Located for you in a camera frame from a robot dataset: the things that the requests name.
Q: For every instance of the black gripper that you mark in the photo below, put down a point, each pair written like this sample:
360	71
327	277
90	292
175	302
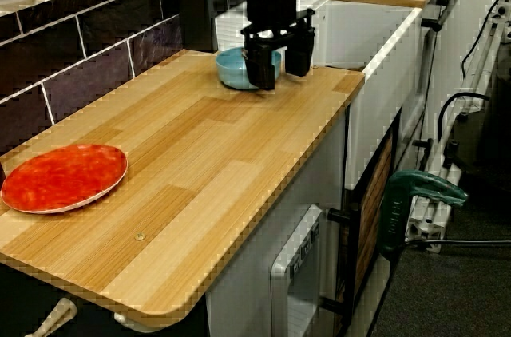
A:
271	1

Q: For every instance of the light blue bowl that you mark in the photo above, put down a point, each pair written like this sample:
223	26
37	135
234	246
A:
231	69

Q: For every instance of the white toy sink unit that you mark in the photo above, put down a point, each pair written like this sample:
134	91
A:
379	113

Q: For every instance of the white oven door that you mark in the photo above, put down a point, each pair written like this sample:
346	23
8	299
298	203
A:
415	93

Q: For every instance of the wooden slat crate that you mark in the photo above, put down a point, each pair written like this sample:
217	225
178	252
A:
373	201

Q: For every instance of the dark tile backsplash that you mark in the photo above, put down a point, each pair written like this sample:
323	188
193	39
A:
100	33

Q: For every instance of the green clamp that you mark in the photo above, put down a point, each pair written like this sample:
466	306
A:
393	225

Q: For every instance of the white metal stand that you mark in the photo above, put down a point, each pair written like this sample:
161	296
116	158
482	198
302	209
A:
489	45

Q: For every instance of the white toy dishwasher door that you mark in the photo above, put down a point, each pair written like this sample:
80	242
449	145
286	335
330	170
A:
295	273

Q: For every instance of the white toy kitchen cabinet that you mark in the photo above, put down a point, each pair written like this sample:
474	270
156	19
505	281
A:
247	281

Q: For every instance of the red plate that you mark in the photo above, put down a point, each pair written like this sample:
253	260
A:
64	179

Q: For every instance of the dark grey post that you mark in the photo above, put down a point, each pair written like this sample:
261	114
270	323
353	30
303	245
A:
195	13

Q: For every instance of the black metal rack frame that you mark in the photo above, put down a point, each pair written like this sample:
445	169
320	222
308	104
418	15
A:
351	265

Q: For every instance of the silver aluminium frame rail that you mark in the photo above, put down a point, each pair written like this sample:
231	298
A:
423	229

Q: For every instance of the white bracket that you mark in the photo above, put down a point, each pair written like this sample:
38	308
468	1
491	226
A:
135	323

